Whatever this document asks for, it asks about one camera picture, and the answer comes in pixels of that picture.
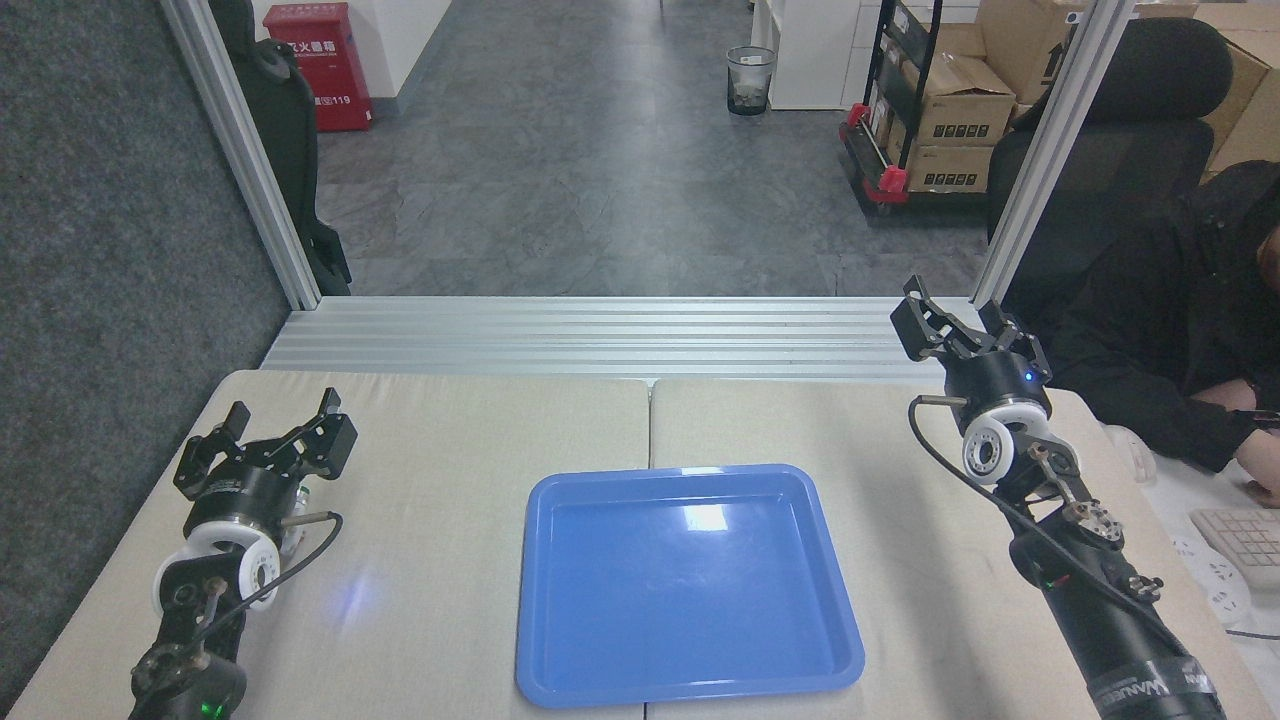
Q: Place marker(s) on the grey felt partition panel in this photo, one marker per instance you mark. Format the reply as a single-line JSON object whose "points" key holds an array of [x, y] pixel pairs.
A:
{"points": [[110, 250]]}

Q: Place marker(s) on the black mesh trash bin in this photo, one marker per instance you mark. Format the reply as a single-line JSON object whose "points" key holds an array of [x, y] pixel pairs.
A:
{"points": [[751, 80]]}

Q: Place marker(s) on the red fire extinguisher box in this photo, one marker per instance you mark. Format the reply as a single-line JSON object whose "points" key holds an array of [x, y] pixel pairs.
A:
{"points": [[325, 70]]}

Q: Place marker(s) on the white cabinet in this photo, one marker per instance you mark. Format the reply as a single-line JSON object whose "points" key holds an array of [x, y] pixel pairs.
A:
{"points": [[815, 50]]}

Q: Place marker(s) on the white keyboard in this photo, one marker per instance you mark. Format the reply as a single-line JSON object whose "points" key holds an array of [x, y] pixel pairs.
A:
{"points": [[1245, 545]]}

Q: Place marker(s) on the white plastic object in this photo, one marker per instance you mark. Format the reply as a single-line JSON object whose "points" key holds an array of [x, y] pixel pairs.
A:
{"points": [[1130, 455]]}

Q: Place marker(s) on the wide brown cardboard box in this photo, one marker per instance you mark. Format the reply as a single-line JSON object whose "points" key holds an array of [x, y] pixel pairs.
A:
{"points": [[1250, 100]]}

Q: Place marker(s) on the large cardboard box on cart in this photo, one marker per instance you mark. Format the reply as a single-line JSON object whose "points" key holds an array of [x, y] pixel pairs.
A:
{"points": [[960, 105]]}

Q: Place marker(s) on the person's hand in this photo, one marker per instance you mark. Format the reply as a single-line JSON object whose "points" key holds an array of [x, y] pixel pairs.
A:
{"points": [[1262, 470]]}

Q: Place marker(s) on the black cart with red corners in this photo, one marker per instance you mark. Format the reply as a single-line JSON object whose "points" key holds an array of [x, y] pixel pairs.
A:
{"points": [[880, 150]]}

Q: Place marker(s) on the blue plastic tray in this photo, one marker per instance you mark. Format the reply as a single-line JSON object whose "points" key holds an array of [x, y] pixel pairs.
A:
{"points": [[690, 590]]}

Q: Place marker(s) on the tall brown cardboard box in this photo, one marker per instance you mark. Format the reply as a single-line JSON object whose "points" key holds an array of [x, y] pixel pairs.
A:
{"points": [[1030, 45]]}

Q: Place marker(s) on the white power strip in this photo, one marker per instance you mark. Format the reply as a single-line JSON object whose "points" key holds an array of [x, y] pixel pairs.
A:
{"points": [[1215, 585]]}

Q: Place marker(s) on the small cardboard box on cart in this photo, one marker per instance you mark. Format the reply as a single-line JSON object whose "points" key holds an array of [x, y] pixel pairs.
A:
{"points": [[945, 168]]}

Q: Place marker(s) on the person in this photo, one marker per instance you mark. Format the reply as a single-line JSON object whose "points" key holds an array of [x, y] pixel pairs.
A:
{"points": [[1170, 320]]}

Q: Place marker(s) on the silver aluminium post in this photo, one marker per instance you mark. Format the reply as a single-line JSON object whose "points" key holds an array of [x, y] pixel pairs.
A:
{"points": [[1050, 150], [245, 160]]}

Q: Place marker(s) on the black office chair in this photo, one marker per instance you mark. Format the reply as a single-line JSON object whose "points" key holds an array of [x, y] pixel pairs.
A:
{"points": [[1130, 170]]}

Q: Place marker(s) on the silver aluminium rail base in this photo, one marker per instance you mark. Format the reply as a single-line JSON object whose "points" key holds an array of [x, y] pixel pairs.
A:
{"points": [[600, 335]]}

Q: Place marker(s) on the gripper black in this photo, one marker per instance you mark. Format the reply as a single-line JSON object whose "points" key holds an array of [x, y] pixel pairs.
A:
{"points": [[245, 495], [990, 380]]}

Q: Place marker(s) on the black gaming chair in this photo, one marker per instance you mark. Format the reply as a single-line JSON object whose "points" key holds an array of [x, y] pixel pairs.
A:
{"points": [[290, 140]]}

